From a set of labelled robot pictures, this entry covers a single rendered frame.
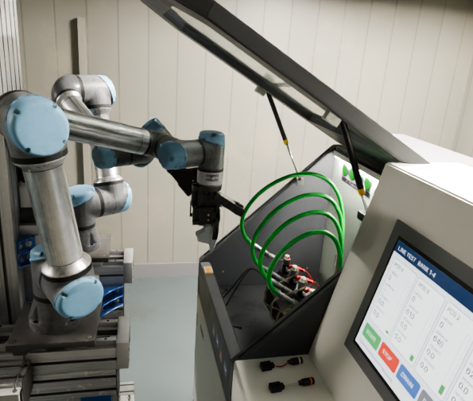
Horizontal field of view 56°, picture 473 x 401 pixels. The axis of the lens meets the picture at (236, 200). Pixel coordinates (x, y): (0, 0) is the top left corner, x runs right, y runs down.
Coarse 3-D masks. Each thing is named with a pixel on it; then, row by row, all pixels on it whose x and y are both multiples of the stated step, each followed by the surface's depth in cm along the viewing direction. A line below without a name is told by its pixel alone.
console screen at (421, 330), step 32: (384, 256) 106; (416, 256) 96; (448, 256) 87; (384, 288) 103; (416, 288) 94; (448, 288) 86; (384, 320) 101; (416, 320) 92; (448, 320) 84; (352, 352) 109; (384, 352) 98; (416, 352) 90; (448, 352) 82; (384, 384) 96; (416, 384) 88; (448, 384) 81
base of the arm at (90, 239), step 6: (78, 228) 165; (84, 228) 166; (90, 228) 168; (84, 234) 166; (90, 234) 168; (96, 234) 171; (84, 240) 166; (90, 240) 169; (96, 240) 170; (84, 246) 166; (90, 246) 168; (96, 246) 170
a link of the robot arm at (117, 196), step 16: (80, 80) 163; (96, 80) 168; (96, 96) 167; (112, 96) 172; (96, 112) 169; (96, 176) 174; (112, 176) 173; (112, 192) 172; (128, 192) 176; (112, 208) 172
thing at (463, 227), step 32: (384, 192) 112; (416, 192) 101; (448, 192) 92; (384, 224) 109; (416, 224) 99; (448, 224) 90; (352, 256) 119; (352, 288) 116; (352, 320) 113; (320, 352) 123; (352, 384) 107
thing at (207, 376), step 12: (204, 324) 175; (204, 336) 176; (204, 348) 176; (204, 360) 176; (204, 372) 176; (216, 372) 151; (204, 384) 177; (216, 384) 151; (204, 396) 177; (216, 396) 151
